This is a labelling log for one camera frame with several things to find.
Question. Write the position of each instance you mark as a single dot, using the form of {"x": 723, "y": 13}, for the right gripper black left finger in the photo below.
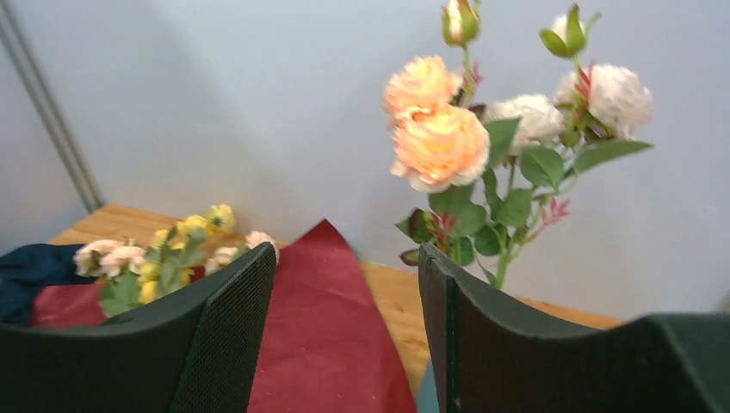
{"x": 193, "y": 350}

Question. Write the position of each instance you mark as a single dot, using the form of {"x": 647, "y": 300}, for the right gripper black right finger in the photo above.
{"x": 493, "y": 353}

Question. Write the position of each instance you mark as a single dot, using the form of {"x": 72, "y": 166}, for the pink yellow flower bunch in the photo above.
{"x": 132, "y": 275}

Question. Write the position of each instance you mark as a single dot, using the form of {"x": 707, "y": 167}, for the maroon wrapping paper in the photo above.
{"x": 325, "y": 346}

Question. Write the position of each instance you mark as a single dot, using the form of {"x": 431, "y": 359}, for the peach flower stem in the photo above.
{"x": 441, "y": 146}

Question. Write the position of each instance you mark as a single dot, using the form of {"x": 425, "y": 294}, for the pink flower stem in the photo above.
{"x": 541, "y": 145}

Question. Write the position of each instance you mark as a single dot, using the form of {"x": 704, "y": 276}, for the teal conical vase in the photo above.
{"x": 426, "y": 399}

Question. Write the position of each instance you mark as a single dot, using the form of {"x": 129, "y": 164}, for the dark blue crumpled cloth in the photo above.
{"x": 26, "y": 270}

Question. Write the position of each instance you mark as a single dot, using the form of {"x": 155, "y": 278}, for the left aluminium corner post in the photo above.
{"x": 17, "y": 47}

